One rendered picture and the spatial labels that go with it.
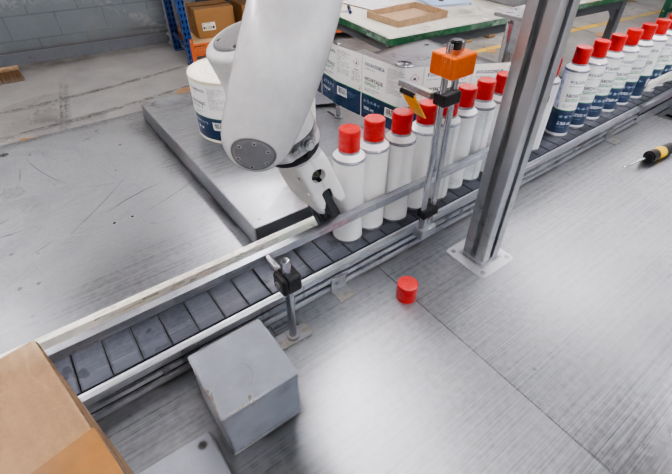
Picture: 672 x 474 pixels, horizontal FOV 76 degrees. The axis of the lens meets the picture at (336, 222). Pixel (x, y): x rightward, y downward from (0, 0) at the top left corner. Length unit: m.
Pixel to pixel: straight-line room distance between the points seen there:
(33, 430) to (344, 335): 0.44
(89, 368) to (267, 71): 0.45
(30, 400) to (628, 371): 0.70
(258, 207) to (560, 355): 0.56
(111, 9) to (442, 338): 4.68
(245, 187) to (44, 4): 4.24
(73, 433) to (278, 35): 0.33
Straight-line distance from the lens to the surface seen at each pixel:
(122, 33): 5.08
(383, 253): 0.76
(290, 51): 0.41
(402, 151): 0.71
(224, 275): 0.59
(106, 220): 0.98
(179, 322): 0.66
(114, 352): 0.67
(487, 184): 0.72
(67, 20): 5.03
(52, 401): 0.34
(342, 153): 0.65
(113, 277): 0.84
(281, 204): 0.83
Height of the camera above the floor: 1.38
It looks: 39 degrees down
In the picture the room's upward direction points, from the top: straight up
